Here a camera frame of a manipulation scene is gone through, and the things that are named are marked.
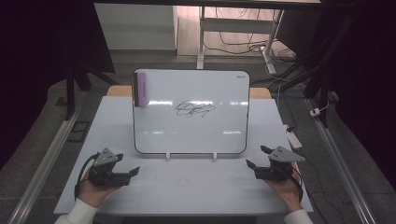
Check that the white desk frame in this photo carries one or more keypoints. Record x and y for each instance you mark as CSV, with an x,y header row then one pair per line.
x,y
236,25

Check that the black metal stand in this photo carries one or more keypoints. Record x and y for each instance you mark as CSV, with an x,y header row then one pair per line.
x,y
71,93
323,77

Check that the white whiteboard stand foot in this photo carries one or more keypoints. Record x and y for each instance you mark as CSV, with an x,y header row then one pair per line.
x,y
214,156
168,156

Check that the person's right hand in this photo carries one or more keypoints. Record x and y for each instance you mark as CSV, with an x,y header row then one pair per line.
x,y
289,194

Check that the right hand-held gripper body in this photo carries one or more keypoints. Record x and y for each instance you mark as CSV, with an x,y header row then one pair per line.
x,y
277,171

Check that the person's left hand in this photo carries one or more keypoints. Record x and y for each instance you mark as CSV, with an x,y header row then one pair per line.
x,y
91,193

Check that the white power strip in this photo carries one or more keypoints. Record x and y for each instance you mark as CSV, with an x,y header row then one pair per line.
x,y
294,138

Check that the black floor plate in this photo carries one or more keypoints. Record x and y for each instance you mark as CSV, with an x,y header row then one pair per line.
x,y
78,131

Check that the purple whiteboard eraser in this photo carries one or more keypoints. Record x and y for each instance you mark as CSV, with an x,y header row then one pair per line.
x,y
141,90

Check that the white whiteboard with black scribble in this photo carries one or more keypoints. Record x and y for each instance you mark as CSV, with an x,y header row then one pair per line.
x,y
193,133

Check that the white cabinet panel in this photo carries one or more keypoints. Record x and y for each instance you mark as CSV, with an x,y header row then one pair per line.
x,y
134,26

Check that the aluminium rail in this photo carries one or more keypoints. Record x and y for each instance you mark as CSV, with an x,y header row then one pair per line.
x,y
46,165
342,168

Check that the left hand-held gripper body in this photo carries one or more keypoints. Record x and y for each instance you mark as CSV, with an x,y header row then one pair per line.
x,y
106,179

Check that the small white plug adapter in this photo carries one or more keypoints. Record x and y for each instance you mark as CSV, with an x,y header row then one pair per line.
x,y
315,112

